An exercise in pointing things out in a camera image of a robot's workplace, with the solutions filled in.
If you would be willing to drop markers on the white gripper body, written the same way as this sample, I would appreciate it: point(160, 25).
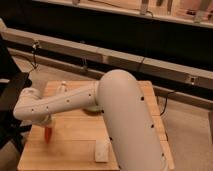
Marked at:
point(46, 122)

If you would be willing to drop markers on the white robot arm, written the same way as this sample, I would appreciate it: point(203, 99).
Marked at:
point(125, 112)

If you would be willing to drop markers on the white plastic bottle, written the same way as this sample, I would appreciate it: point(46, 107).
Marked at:
point(62, 87)

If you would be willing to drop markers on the green bowl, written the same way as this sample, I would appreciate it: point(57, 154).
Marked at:
point(93, 109)

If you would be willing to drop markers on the black chair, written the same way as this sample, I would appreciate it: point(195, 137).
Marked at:
point(10, 128)

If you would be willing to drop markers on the white rectangular sponge block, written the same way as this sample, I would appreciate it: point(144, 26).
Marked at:
point(102, 151)

